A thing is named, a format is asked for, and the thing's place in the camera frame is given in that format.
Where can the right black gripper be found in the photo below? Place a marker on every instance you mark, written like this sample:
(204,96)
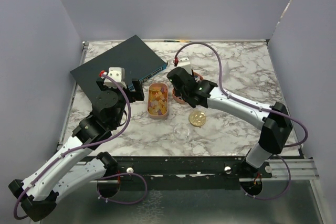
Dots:
(177,93)

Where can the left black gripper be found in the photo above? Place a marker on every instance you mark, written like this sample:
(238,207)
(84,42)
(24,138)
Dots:
(138,94)

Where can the pink tray of popsicle candies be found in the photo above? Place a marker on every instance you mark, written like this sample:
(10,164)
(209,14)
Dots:
(157,107)

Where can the clear plastic jar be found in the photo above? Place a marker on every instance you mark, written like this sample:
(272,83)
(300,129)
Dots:
(182,132)

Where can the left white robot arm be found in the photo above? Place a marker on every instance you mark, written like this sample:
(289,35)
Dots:
(39,194)

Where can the gold jar lid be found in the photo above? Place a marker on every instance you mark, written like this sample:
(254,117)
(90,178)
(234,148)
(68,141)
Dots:
(197,118)

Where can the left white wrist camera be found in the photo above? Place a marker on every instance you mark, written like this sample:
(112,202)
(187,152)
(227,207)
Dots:
(115,73)

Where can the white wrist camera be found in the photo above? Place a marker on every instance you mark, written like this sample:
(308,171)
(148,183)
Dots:
(115,73)
(183,62)

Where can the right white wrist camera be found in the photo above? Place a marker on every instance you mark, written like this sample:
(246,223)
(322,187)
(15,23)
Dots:
(183,62)

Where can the dark blue network switch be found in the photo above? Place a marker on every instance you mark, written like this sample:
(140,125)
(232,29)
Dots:
(131,59)

